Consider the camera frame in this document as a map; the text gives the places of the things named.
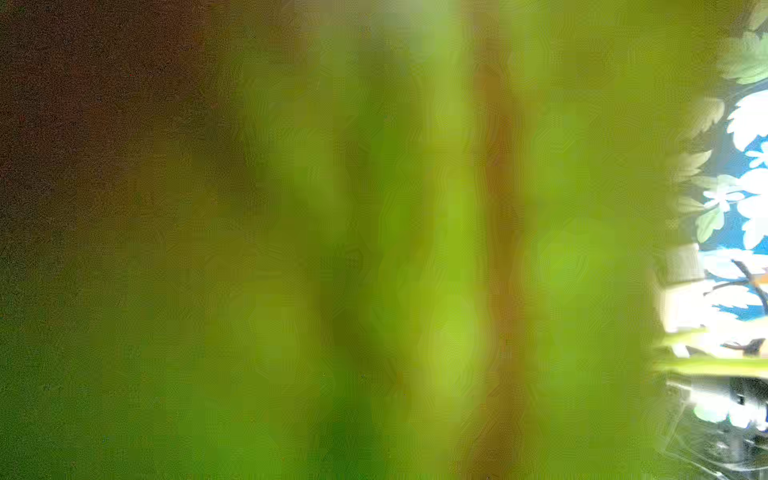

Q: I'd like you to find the blue rose stem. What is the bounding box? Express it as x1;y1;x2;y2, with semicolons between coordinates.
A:
1;1;748;479

